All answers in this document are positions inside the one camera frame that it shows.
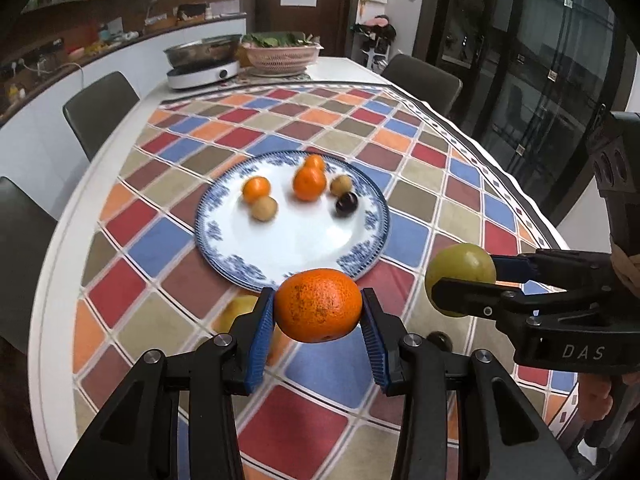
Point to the white induction cooker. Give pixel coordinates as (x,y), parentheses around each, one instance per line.
(200,76)

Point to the steel pot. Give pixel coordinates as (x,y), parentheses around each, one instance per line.
(200,50)

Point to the small orange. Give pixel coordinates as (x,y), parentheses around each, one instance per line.
(315,160)
(309,183)
(256,189)

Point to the large green pear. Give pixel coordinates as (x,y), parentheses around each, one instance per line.
(460,265)

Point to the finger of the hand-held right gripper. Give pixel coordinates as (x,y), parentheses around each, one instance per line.
(475,300)
(515,267)

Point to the green leafy vegetables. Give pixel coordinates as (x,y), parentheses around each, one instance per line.
(275,40)

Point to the small yellow pear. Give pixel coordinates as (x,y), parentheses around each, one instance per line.
(235,312)

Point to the person's right hand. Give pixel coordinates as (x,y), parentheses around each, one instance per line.
(595,400)

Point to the large speckled orange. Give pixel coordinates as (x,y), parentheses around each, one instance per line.
(320,305)

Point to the blue rimmed white plate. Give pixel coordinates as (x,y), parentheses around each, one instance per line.
(300,245)

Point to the white lower cabinet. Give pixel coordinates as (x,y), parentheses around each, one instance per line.
(40,130)

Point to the dark brown door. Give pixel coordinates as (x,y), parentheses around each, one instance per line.
(335,10)

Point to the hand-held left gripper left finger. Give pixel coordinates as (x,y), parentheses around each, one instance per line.
(260,340)

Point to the dark stroller with pink item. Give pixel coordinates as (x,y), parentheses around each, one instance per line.
(375,35)

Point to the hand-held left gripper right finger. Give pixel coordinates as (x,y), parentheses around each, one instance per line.
(375,342)

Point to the pink plastic basket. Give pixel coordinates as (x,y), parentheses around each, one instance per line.
(280,60)

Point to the dark purple plum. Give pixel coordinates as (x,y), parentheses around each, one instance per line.
(440,339)
(346,204)

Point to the small tan round fruit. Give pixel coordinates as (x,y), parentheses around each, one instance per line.
(341,184)
(264,208)

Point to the colourful checked tablecloth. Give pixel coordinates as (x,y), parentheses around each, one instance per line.
(165,240)

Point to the grey dining chair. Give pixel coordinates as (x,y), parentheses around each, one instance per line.
(100,110)
(20,260)
(422,82)

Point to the glass sliding door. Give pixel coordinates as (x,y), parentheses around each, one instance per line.
(525,60)

